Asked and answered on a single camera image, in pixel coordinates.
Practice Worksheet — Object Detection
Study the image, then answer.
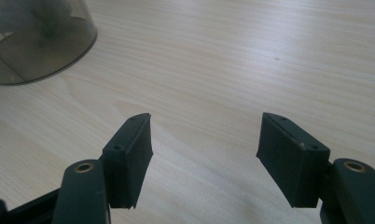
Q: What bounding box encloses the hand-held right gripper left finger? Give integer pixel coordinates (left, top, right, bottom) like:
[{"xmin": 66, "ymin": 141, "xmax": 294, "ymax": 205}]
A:
[{"xmin": 102, "ymin": 112, "xmax": 154, "ymax": 210}]

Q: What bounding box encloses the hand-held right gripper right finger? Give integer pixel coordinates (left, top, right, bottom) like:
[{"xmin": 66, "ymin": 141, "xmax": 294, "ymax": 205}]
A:
[{"xmin": 256, "ymin": 112, "xmax": 331, "ymax": 208}]

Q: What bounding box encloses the smoky transparent trash can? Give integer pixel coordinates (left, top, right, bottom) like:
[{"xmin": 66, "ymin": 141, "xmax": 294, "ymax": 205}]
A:
[{"xmin": 0, "ymin": 0, "xmax": 98, "ymax": 86}]

